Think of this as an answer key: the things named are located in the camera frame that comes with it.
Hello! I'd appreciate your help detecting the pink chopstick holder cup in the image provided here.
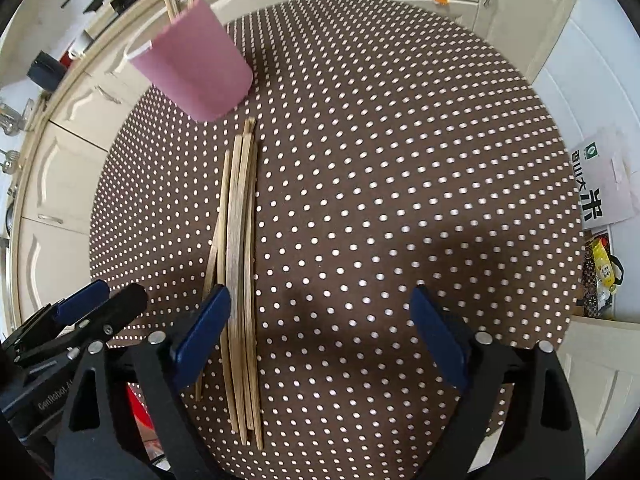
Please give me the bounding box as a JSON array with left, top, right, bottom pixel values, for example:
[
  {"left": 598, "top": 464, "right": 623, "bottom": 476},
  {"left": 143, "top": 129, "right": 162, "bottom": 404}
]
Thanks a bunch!
[{"left": 127, "top": 0, "right": 254, "bottom": 123}]

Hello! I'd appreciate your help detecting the yellow snack packet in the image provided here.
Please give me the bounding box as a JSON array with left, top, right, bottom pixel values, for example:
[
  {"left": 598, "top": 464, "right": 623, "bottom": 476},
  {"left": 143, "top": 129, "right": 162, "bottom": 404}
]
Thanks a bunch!
[{"left": 587, "top": 237, "right": 616, "bottom": 289}]

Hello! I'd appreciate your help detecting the cream panelled cabinet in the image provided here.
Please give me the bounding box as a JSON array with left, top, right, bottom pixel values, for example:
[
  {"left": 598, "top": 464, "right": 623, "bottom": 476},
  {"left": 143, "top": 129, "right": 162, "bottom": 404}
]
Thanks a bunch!
[{"left": 552, "top": 316, "right": 640, "bottom": 466}]

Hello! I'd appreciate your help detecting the white rice bag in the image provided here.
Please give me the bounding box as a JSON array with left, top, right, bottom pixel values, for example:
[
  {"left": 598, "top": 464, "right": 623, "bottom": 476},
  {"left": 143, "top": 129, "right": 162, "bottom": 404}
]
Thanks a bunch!
[{"left": 570, "top": 127, "right": 636, "bottom": 231}]

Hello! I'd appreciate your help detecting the dark floral bag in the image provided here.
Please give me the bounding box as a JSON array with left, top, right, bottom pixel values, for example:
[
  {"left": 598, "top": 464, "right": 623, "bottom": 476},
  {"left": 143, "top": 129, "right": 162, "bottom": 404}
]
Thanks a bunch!
[{"left": 580, "top": 245, "right": 626, "bottom": 319}]

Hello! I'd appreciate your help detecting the bundle of wooden chopsticks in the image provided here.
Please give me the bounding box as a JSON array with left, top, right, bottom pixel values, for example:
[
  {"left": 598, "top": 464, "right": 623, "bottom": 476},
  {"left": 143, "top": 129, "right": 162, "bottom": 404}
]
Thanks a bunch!
[{"left": 195, "top": 117, "right": 264, "bottom": 450}]

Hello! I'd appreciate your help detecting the brown polka dot tablecloth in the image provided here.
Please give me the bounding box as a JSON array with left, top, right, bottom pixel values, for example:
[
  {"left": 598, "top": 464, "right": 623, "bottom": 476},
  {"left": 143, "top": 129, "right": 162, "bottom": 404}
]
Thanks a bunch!
[{"left": 89, "top": 0, "right": 586, "bottom": 480}]

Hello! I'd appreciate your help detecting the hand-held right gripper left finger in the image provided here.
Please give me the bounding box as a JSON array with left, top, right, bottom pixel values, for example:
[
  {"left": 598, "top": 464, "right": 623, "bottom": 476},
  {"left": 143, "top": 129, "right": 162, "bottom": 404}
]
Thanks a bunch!
[{"left": 52, "top": 284, "right": 232, "bottom": 480}]

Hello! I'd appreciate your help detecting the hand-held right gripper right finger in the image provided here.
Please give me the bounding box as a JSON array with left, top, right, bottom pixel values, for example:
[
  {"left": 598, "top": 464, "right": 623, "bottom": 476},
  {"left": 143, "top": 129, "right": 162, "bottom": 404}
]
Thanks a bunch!
[{"left": 409, "top": 284, "right": 586, "bottom": 480}]

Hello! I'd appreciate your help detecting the red plastic stool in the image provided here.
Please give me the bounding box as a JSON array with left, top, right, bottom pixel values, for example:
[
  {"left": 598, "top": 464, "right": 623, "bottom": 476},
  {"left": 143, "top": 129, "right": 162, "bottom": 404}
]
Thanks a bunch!
[{"left": 127, "top": 385, "right": 157, "bottom": 442}]

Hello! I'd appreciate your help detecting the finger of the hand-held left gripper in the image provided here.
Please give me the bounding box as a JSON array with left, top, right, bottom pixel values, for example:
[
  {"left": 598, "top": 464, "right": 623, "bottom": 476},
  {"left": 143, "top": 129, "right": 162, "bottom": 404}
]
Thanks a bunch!
[
  {"left": 12, "top": 280, "right": 111, "bottom": 346},
  {"left": 15, "top": 284, "right": 149, "bottom": 367}
]

